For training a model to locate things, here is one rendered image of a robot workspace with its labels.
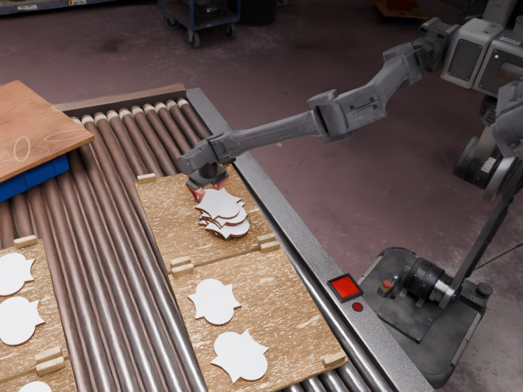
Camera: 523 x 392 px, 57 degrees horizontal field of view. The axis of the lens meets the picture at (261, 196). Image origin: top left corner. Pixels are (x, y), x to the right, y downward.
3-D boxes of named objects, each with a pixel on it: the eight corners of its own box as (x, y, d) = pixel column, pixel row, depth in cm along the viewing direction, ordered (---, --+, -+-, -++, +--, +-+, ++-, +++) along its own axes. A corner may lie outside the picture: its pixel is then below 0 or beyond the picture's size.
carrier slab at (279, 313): (279, 247, 147) (280, 244, 146) (348, 363, 120) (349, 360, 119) (167, 278, 135) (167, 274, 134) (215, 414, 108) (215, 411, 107)
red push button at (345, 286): (346, 278, 141) (348, 275, 140) (359, 294, 137) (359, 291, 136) (330, 285, 139) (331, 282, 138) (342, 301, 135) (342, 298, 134)
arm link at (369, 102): (387, 127, 99) (370, 82, 96) (329, 145, 107) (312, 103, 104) (424, 73, 134) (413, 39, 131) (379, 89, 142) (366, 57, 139)
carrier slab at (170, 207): (230, 166, 175) (230, 162, 174) (278, 244, 148) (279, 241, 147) (134, 186, 163) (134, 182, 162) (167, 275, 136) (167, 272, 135)
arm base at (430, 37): (436, 72, 140) (450, 33, 132) (424, 82, 135) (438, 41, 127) (409, 62, 144) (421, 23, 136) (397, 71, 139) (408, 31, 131)
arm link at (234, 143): (358, 131, 108) (340, 85, 105) (346, 141, 104) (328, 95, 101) (231, 161, 138) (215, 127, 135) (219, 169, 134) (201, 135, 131)
